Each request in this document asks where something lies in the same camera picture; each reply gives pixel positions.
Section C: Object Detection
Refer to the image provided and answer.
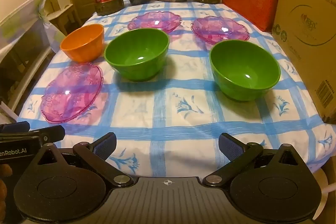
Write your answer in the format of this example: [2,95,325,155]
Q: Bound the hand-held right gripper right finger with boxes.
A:
[202,132,300,188]

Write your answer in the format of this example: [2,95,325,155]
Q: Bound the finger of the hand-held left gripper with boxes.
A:
[0,121,30,133]
[0,126,66,143]

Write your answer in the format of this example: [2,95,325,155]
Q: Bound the hanging patterned cloth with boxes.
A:
[37,0,66,38]

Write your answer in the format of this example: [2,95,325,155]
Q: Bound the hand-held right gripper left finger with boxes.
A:
[37,132,134,189]

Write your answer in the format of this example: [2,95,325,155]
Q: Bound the purple translucent plate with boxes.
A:
[127,11,183,33]
[191,16,250,45]
[40,62,104,124]

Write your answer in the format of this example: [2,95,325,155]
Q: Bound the person's left hand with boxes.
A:
[0,164,13,214]

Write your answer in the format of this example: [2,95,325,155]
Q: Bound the large cardboard box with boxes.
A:
[271,0,336,125]

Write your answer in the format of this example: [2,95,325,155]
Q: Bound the orange plastic bowl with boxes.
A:
[60,24,105,62]

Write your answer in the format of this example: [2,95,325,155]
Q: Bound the white wooden chair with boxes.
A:
[43,0,76,36]

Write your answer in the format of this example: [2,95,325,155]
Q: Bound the white shelf rack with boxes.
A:
[0,0,57,122]

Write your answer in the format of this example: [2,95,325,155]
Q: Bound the blue checked tablecloth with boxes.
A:
[17,0,336,182]

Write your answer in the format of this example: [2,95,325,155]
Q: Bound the green plastic bowl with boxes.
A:
[104,28,170,82]
[209,40,281,102]

